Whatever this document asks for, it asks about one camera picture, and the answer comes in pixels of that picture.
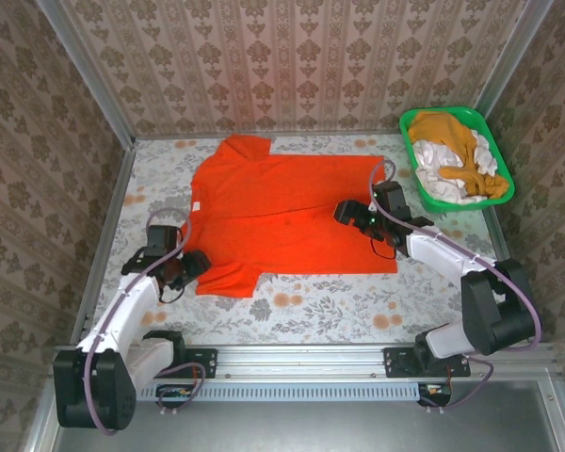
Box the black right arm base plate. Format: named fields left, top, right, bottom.
left=382, top=347, right=472, bottom=379

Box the green plastic basket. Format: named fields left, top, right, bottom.
left=398, top=106, right=516, bottom=215

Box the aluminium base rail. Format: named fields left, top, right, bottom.
left=50, top=345, right=556, bottom=379

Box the grey metal sheet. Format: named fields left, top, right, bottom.
left=51, top=379, right=562, bottom=452

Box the thin black camera cable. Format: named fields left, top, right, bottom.
left=369, top=237, right=398, bottom=261
left=157, top=280, right=186, bottom=304

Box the aluminium frame post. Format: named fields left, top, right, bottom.
left=473, top=0, right=555, bottom=124
left=36, top=0, right=137, bottom=148

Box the red-orange t-shirt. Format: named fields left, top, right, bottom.
left=178, top=133, right=400, bottom=299

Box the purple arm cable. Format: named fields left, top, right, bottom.
left=84, top=206, right=207, bottom=437
left=367, top=158, right=543, bottom=416

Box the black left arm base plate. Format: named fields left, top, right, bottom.
left=169, top=347, right=218, bottom=379

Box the white slotted cable duct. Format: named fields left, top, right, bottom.
left=136, top=381, right=421, bottom=402

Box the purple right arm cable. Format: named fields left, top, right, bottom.
left=367, top=158, right=543, bottom=416

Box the white t-shirt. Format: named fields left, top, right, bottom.
left=412, top=128, right=501, bottom=205

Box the mustard orange t-shirt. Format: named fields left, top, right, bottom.
left=407, top=110, right=511, bottom=199

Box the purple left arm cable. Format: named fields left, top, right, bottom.
left=84, top=206, right=207, bottom=437

